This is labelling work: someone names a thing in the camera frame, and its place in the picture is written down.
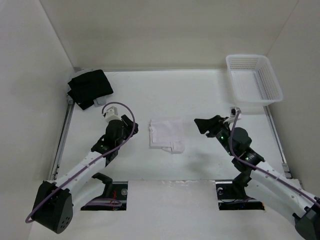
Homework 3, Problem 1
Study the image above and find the aluminium table rail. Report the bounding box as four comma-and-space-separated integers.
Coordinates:
263, 106, 293, 179
48, 66, 83, 181

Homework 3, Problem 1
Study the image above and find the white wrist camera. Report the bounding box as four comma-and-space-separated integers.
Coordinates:
223, 106, 242, 124
102, 106, 121, 123

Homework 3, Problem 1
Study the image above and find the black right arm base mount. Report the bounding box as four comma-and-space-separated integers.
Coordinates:
215, 173, 265, 211

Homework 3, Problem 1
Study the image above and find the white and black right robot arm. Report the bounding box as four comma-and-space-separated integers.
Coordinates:
194, 115, 320, 240

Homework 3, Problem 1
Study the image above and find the white tank top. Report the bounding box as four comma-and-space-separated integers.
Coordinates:
149, 118, 185, 154

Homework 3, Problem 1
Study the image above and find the white plastic basket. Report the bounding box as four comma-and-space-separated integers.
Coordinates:
225, 54, 284, 107

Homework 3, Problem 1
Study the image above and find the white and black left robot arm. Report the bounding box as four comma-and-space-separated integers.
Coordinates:
25, 115, 139, 234

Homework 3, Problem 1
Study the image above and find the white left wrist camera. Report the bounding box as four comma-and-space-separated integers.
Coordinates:
102, 106, 121, 123

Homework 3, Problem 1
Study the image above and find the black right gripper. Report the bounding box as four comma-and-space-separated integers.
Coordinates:
193, 115, 235, 156

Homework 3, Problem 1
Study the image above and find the aluminium right table rail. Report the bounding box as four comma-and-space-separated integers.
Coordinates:
263, 106, 293, 179

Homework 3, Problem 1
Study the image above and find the folded black tank top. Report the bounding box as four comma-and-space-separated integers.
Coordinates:
67, 69, 114, 111

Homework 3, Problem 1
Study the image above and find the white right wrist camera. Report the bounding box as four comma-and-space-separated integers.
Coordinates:
223, 106, 242, 124

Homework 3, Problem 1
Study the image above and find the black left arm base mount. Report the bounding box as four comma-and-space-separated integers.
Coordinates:
80, 173, 129, 211

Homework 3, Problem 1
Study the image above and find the aluminium left table rail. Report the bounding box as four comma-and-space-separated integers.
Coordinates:
48, 66, 83, 181

